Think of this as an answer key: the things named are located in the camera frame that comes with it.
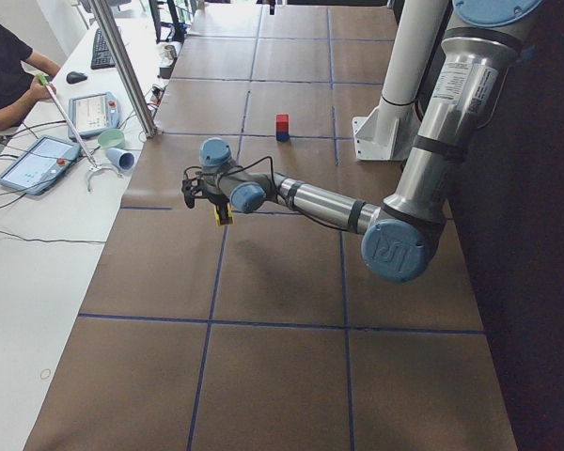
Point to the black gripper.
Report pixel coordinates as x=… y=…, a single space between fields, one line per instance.
x=221 y=207

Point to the yellow wooden block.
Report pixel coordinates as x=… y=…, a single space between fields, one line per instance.
x=231 y=218

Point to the blue wooden block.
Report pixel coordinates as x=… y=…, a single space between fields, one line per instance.
x=282 y=137

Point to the red wooden block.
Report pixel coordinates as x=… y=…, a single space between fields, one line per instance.
x=282 y=123

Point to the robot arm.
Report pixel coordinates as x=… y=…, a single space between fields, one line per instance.
x=446 y=69

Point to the silver metal cylinder weight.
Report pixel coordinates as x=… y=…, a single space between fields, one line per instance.
x=170 y=51

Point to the light blue plastic cup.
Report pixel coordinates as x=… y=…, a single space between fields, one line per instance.
x=120 y=158

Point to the green plastic bowl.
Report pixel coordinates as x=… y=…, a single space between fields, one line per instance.
x=112 y=138

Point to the far teach pendant tablet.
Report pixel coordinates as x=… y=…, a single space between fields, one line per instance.
x=94 y=114

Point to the teach pendant tablet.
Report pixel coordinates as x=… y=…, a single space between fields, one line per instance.
x=40 y=166
x=94 y=114

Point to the black keyboard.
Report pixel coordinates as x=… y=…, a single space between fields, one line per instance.
x=101 y=57

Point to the near teach pendant tablet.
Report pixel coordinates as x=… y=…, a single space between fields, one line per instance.
x=40 y=166

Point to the black computer mouse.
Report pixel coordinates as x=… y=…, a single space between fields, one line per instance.
x=75 y=77

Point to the long grabber stick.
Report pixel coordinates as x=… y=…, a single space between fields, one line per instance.
x=95 y=167

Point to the person in black shirt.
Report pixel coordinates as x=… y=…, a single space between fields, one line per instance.
x=19 y=89

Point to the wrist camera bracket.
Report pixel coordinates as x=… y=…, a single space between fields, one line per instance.
x=192 y=185

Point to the aluminium frame post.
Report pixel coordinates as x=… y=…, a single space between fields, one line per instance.
x=106 y=22

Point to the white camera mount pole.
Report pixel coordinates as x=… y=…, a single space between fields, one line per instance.
x=419 y=24

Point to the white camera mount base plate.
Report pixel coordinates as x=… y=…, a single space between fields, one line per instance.
x=392 y=143

